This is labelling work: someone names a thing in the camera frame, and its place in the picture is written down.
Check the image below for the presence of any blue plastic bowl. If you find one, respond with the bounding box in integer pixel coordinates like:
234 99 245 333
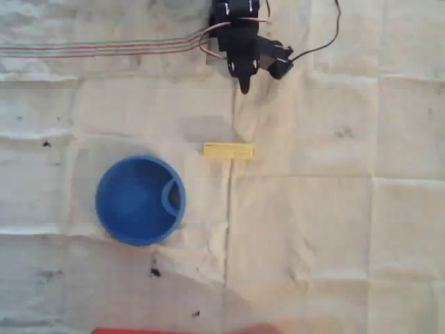
95 154 187 247

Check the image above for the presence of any red flat object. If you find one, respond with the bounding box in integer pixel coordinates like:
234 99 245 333
91 323 280 334

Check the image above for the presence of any yellow rectangular block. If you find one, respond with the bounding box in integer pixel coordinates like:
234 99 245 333
202 142 257 162

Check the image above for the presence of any thin black cable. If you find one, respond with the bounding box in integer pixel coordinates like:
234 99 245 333
291 0 343 61

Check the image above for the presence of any white creased cloth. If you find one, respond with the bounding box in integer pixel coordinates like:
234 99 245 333
0 0 445 334

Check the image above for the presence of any red white servo wire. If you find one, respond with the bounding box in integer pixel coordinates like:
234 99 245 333
198 16 273 59

